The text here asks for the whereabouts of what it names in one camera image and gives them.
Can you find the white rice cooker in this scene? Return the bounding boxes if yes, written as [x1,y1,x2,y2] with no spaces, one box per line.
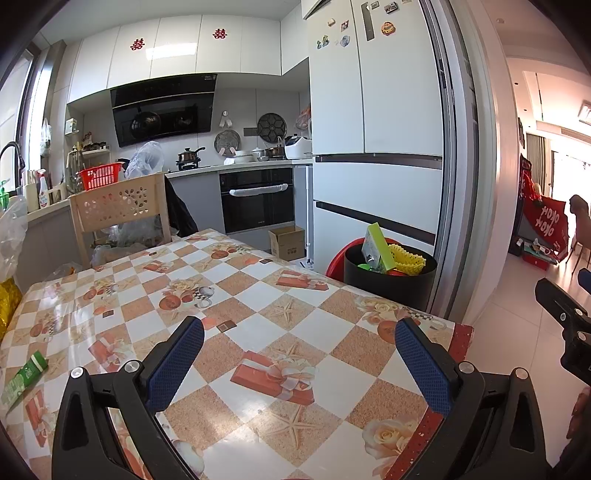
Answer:
[283,134,314,161]

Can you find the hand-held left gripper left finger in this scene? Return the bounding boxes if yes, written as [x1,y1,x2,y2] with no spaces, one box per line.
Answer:
[52,316,205,480]

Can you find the black range hood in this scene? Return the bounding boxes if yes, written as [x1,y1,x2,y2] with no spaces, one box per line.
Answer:
[109,73,218,149]

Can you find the round grey steamer plate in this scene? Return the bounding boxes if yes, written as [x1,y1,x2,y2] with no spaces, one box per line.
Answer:
[213,129,242,156]

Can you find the large clear plastic bag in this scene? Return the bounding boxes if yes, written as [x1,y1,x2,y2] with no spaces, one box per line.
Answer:
[0,193,30,283]

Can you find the black trash bin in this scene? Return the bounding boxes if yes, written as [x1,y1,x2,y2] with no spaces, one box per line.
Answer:
[344,242,438,311]

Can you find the black built-in oven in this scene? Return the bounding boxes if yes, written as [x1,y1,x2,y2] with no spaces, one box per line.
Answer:
[219,168,295,235]

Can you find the green cardboard box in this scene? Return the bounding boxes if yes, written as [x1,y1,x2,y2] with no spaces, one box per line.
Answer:
[361,222,397,273]

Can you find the crumpled plastic bags behind chair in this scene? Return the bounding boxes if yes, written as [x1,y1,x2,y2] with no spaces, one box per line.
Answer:
[92,216,172,267]

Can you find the dark jacket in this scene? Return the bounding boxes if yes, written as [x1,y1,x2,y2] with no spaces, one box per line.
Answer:
[163,175,199,237]

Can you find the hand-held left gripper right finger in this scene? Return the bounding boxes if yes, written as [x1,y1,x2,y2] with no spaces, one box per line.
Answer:
[395,317,548,480]

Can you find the black kitchen faucet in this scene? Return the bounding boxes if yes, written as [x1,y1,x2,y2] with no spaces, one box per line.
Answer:
[0,141,27,195]

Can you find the round black wall rack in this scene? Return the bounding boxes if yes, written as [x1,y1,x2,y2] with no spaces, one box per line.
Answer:
[256,112,288,141]

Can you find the grey sliding door frame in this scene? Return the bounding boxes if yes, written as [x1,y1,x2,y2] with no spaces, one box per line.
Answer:
[424,0,498,325]

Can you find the black cooking pot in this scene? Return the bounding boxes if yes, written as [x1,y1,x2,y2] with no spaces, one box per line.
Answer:
[176,146,206,168]

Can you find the white refrigerator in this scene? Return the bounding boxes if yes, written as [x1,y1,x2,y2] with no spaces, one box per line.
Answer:
[302,0,447,278]

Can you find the brown cardboard box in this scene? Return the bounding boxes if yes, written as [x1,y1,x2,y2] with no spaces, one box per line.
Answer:
[269,224,307,260]

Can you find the translucent bag on counter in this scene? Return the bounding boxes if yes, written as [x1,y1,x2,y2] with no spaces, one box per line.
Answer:
[125,140,166,181]

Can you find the red printed banner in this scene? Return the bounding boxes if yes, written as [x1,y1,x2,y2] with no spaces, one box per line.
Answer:
[519,154,571,265]

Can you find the checkered plastic tablecloth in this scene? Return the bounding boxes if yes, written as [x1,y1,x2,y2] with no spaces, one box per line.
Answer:
[0,228,476,480]

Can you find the gold foil bag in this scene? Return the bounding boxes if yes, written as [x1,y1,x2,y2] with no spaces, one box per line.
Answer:
[0,276,23,343]

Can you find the red plastic basket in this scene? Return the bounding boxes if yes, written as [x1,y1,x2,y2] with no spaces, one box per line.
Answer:
[77,162,126,191]

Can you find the brown dining chair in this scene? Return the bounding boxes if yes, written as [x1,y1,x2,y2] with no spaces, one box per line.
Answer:
[567,193,591,269]

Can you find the white spray bottle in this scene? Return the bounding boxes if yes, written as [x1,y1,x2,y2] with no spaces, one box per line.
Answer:
[36,168,51,209]

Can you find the person's right hand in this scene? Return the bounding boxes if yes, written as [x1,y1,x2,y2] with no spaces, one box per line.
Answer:
[567,392,591,438]

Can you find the white upper kitchen cabinets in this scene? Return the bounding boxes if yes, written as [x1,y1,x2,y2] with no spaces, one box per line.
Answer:
[67,4,310,104]

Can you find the green toothpaste tube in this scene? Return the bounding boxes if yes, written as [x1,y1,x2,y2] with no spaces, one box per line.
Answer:
[0,350,49,414]

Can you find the grey kitchen counter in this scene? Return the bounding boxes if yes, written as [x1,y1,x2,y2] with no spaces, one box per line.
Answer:
[25,157,315,259]

